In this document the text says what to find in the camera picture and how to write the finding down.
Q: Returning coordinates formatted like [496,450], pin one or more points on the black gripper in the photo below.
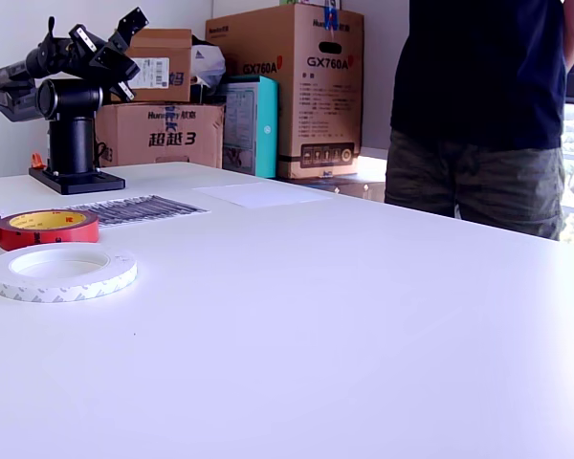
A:
[83,40]

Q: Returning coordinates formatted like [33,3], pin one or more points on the red tape roll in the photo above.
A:
[48,239]

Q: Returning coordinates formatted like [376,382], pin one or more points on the white tape roll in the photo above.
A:
[9,287]

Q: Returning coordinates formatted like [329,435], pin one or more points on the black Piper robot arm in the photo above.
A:
[72,138]

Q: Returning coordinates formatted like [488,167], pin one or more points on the small labelled cardboard box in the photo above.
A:
[172,48]

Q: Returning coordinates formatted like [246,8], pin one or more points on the wide brown cardboard box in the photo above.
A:
[139,143]

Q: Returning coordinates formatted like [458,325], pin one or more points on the white plastic bag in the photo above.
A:
[210,59]

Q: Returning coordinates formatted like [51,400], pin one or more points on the orange black clamp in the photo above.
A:
[38,161]

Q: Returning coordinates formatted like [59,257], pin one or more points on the black scribbled paper sheet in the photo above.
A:
[148,210]

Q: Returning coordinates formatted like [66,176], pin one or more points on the teal box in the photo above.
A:
[263,129]

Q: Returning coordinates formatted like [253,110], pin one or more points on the plain white paper sheet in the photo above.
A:
[263,195]

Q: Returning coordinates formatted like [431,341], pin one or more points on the tall GX760A cardboard box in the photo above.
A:
[315,95]

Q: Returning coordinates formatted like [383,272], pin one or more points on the blue red tag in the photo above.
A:
[332,19]

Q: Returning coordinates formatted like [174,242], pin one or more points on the person in dark shirt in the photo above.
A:
[478,72]

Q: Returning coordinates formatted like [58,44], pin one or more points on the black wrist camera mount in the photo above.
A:
[129,21]

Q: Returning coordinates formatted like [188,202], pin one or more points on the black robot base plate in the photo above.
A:
[86,184]

